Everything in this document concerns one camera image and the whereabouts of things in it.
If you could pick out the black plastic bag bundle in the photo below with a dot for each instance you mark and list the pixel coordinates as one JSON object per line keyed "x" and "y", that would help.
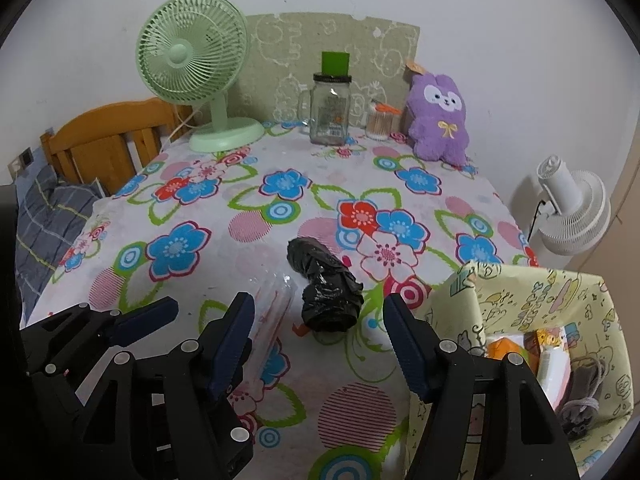
{"x": 325, "y": 285}

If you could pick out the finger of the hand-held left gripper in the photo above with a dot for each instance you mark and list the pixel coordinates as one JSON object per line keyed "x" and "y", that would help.
{"x": 55, "y": 385}
{"x": 145, "y": 317}

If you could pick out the purple plush bunny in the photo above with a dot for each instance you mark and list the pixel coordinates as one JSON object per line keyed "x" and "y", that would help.
{"x": 440, "y": 120}

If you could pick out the floral tablecloth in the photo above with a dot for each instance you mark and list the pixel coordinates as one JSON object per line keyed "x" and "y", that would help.
{"x": 200, "y": 280}

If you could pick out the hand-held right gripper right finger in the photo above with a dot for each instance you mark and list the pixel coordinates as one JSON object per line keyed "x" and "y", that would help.
{"x": 405, "y": 345}

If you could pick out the orange soft item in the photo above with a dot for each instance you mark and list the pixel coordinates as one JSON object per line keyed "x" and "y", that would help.
{"x": 505, "y": 347}

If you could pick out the yellow printed fabric storage box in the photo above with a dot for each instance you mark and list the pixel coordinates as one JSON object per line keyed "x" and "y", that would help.
{"x": 510, "y": 290}

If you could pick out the green desk fan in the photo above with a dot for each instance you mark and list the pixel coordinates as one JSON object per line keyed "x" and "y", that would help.
{"x": 180, "y": 55}

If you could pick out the grey plaid bedding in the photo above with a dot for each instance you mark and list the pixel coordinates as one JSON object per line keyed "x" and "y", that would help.
{"x": 50, "y": 220}

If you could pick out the white clip fan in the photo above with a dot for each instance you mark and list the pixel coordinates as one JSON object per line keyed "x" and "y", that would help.
{"x": 575, "y": 210}

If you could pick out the green cartoon printed board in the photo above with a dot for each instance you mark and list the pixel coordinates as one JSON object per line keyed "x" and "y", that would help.
{"x": 280, "y": 45}

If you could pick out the wall outlet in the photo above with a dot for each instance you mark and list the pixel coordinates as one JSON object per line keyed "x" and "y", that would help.
{"x": 22, "y": 160}

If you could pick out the small printed packet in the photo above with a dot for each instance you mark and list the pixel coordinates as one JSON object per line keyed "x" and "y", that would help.
{"x": 552, "y": 340}

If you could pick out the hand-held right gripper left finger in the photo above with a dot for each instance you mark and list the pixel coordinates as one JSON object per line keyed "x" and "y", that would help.
{"x": 230, "y": 345}

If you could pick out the glass jar mug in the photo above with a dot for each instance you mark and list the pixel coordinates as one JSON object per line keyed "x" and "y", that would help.
{"x": 327, "y": 115}

